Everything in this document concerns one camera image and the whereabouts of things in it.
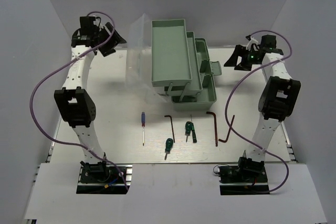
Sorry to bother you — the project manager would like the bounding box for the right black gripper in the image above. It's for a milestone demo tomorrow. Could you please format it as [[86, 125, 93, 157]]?
[[224, 44, 261, 71]]

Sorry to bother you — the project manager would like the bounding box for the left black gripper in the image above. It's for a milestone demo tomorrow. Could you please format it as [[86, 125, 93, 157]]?
[[94, 22, 127, 56]]

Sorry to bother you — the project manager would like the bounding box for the green plastic toolbox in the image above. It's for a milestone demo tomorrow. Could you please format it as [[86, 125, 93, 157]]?
[[125, 13, 223, 113]]

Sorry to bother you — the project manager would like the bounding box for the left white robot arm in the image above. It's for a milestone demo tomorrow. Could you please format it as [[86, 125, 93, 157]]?
[[54, 16, 126, 182]]

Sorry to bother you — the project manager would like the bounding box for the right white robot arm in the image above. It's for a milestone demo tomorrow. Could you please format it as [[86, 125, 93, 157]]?
[[224, 35, 301, 182]]

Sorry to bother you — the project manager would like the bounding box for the large hex key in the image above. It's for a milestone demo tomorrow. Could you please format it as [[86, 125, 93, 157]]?
[[206, 111, 218, 147]]

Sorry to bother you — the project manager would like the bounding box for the blue red precision screwdriver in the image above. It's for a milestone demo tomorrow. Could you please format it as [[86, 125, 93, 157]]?
[[141, 112, 145, 146]]

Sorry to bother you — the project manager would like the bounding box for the angled hex key right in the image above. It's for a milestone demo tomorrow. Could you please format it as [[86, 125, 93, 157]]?
[[218, 115, 235, 143]]

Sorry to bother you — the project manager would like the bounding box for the green stubby screwdriver upper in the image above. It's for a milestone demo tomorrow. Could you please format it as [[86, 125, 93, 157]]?
[[185, 121, 193, 142]]

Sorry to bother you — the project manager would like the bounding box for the green stubby screwdriver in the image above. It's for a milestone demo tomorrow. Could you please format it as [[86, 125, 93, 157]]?
[[164, 138, 174, 160], [185, 121, 193, 142]]

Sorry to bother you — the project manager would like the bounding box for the long hex key left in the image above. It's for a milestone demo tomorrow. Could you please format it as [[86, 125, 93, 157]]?
[[164, 115, 175, 143]]

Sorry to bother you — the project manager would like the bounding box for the dark green slim screwdriver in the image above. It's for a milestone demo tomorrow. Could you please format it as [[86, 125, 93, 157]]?
[[191, 116, 197, 143]]

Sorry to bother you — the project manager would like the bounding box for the green stubby screwdriver lower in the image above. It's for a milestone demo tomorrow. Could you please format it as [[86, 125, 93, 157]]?
[[164, 138, 174, 160]]

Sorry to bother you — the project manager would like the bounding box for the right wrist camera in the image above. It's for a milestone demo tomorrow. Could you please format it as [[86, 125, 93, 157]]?
[[245, 35, 259, 50]]

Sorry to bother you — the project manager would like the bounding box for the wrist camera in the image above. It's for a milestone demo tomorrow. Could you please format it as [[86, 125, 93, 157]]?
[[245, 35, 259, 50], [93, 15, 104, 31]]

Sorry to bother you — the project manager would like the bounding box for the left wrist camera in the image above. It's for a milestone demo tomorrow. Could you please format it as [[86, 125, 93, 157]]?
[[93, 15, 104, 31]]

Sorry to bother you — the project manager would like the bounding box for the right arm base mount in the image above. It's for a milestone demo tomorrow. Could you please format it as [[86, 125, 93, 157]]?
[[213, 164, 269, 196]]

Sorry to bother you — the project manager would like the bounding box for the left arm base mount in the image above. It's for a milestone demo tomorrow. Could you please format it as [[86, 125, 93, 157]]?
[[76, 162, 132, 195]]

